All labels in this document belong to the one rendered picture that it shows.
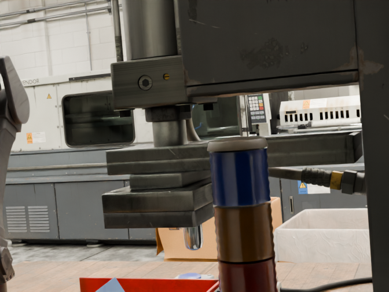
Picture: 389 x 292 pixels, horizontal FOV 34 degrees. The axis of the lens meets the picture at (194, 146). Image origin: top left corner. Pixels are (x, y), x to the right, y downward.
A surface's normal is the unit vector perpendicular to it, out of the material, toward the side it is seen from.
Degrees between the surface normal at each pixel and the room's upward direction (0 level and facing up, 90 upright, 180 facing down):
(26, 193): 90
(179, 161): 90
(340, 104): 48
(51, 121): 90
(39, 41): 90
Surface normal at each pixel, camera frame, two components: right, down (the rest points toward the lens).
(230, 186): -0.41, -0.16
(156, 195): -0.34, 0.07
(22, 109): 0.99, -0.07
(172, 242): -0.54, 0.04
